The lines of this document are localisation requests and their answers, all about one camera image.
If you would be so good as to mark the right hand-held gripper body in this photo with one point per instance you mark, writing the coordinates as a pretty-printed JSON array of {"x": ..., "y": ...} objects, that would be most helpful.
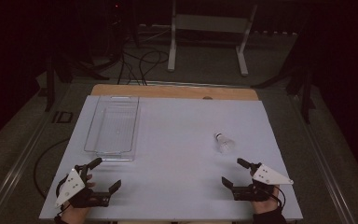
[{"x": 268, "y": 176}]

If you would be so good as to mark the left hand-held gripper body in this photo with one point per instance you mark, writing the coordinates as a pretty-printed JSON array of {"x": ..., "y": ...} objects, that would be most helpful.
[{"x": 71, "y": 186}]

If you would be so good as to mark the white shuttlecock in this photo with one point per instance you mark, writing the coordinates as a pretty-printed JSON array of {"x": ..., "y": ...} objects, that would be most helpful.
[{"x": 224, "y": 143}]

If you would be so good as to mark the clear plastic bin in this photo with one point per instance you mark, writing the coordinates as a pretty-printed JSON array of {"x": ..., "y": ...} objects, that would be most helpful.
[{"x": 113, "y": 127}]

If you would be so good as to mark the person's left hand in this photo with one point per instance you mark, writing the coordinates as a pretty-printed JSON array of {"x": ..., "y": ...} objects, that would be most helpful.
[{"x": 74, "y": 214}]

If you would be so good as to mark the person's right hand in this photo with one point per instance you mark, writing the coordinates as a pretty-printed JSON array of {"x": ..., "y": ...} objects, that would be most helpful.
[{"x": 265, "y": 205}]

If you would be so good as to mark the white board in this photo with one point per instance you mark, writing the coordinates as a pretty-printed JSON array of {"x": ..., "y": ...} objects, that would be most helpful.
[{"x": 174, "y": 174}]

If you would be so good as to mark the black tripod stand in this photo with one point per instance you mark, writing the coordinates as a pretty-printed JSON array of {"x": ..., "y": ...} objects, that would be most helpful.
[
  {"x": 306, "y": 99},
  {"x": 50, "y": 90}
]

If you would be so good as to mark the wooden table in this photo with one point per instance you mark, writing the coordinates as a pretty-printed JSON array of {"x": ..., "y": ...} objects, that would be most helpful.
[{"x": 174, "y": 92}]

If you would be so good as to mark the white power strip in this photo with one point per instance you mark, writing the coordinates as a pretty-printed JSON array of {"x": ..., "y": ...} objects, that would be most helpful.
[{"x": 276, "y": 32}]

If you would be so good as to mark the white metal stand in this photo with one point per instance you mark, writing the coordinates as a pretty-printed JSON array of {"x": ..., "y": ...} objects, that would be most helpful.
[{"x": 211, "y": 23}]

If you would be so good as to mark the black floor bracket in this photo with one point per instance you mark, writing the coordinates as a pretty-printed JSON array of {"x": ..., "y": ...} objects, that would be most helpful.
[{"x": 62, "y": 117}]

